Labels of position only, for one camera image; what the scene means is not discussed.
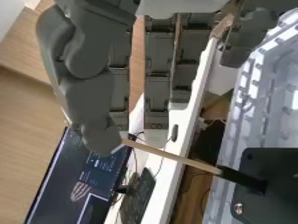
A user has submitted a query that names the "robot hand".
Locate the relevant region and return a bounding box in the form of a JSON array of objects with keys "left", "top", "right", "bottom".
[{"left": 34, "top": 0, "right": 298, "bottom": 156}]

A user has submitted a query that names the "wooden chopstick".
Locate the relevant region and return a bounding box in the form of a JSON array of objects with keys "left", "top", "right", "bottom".
[{"left": 118, "top": 137, "right": 223, "bottom": 177}]

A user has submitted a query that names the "black computer screen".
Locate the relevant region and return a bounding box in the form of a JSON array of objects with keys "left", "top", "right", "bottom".
[{"left": 22, "top": 126, "right": 134, "bottom": 224}]

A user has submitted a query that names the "black keyboard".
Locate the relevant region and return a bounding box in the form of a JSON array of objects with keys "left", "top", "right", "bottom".
[{"left": 118, "top": 166, "right": 157, "bottom": 224}]

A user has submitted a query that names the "clear box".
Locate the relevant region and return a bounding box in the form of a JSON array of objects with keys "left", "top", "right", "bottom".
[{"left": 205, "top": 6, "right": 298, "bottom": 224}]

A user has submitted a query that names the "black plate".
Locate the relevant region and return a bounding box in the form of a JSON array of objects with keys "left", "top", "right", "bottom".
[{"left": 218, "top": 146, "right": 298, "bottom": 224}]

